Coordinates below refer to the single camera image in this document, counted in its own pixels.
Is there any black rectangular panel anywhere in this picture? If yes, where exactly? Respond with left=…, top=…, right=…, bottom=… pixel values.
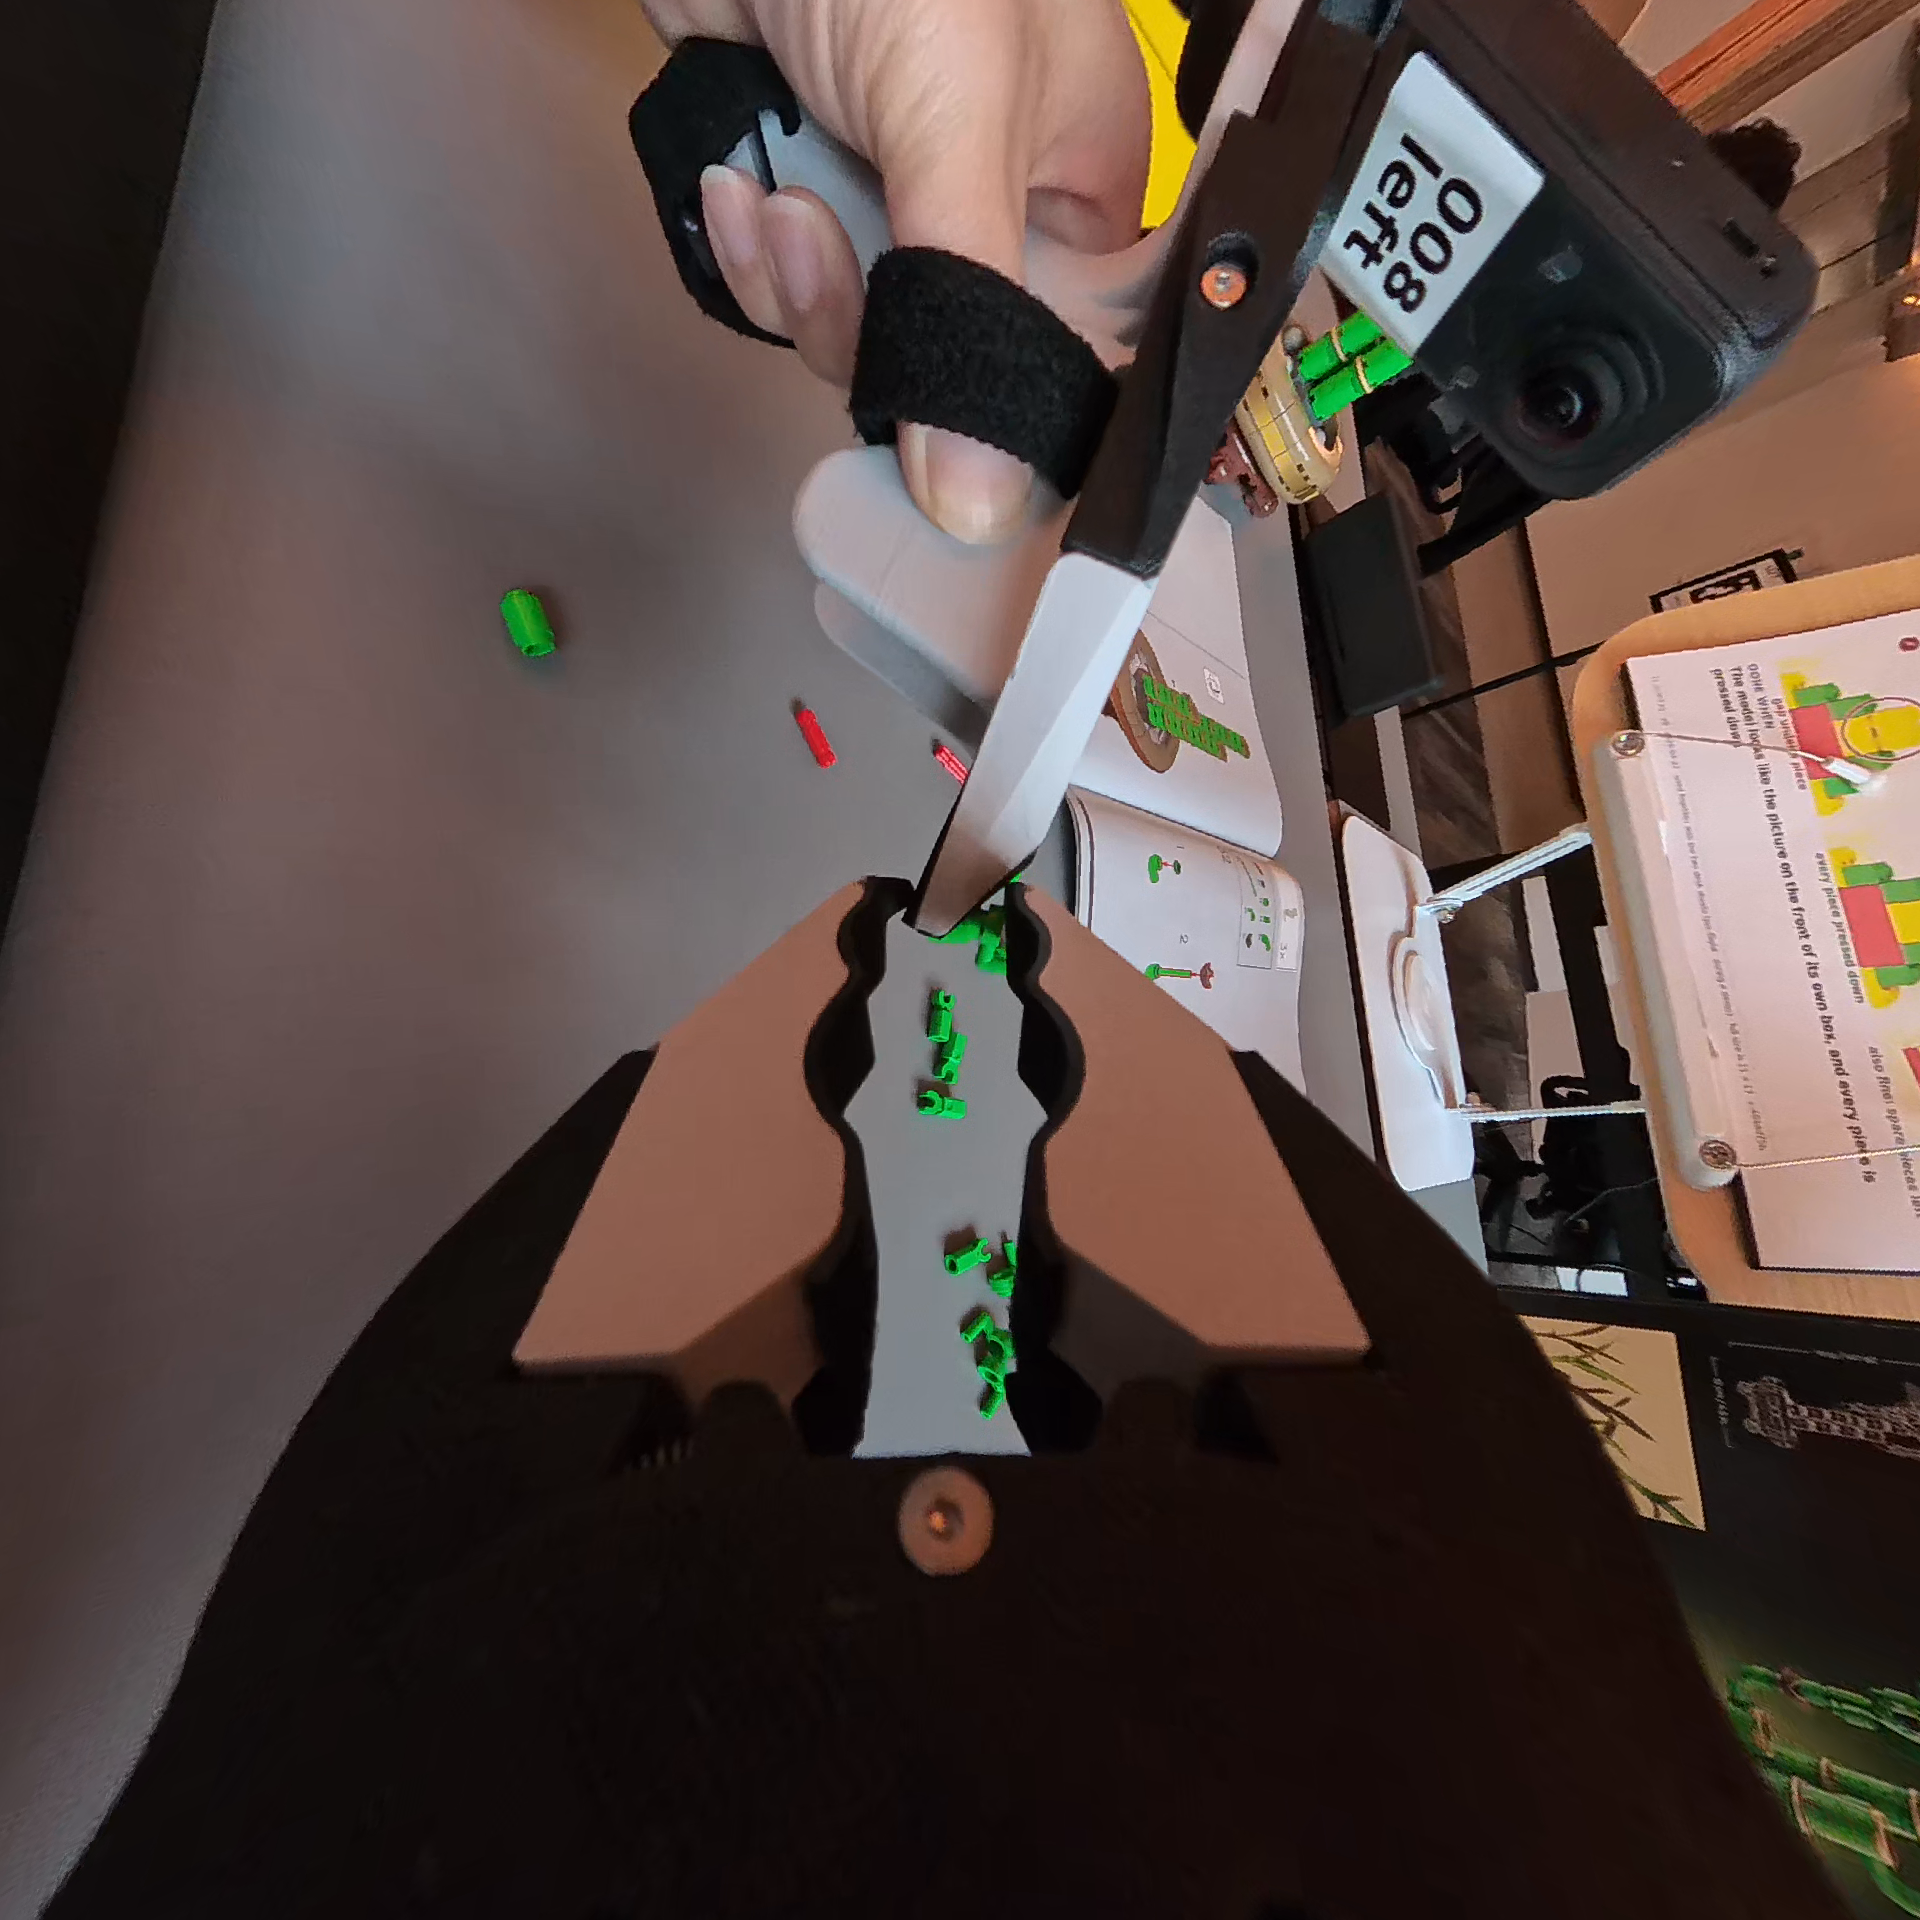
left=1298, top=481, right=1444, bottom=722

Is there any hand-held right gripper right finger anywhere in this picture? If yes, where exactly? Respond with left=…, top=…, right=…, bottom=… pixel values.
left=1009, top=881, right=1371, bottom=1452

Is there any lego bamboo pot model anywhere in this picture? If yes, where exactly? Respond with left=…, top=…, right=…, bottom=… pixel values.
left=1231, top=306, right=1423, bottom=519

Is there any black framed wall sign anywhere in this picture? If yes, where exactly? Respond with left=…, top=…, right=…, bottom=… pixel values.
left=1649, top=550, right=1804, bottom=618

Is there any pile of green lego clips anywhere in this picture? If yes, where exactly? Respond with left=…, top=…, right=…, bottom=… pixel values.
left=912, top=881, right=1031, bottom=1421

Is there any yellow plastic bin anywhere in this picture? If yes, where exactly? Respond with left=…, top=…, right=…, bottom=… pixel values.
left=1118, top=0, right=1208, bottom=232

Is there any white document stand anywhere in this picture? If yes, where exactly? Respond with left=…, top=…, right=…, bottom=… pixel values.
left=1337, top=731, right=1751, bottom=1190

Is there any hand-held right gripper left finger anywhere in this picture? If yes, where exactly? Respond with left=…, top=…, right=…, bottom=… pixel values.
left=517, top=881, right=897, bottom=1452

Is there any black lego set box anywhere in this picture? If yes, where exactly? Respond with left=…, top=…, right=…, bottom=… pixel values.
left=1511, top=1305, right=1920, bottom=1920

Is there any lego instruction booklet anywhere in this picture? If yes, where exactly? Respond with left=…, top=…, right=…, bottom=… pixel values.
left=1051, top=495, right=1314, bottom=1102

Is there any wooden board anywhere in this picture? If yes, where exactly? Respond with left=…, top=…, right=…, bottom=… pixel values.
left=1575, top=564, right=1920, bottom=1320

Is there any person's left hand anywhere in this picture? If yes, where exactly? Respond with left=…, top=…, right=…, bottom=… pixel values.
left=646, top=0, right=1158, bottom=549

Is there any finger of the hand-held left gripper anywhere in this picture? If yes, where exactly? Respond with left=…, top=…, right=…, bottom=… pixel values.
left=906, top=549, right=1158, bottom=942

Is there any printed task sheet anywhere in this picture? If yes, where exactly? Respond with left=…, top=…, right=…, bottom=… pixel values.
left=1627, top=608, right=1920, bottom=1274

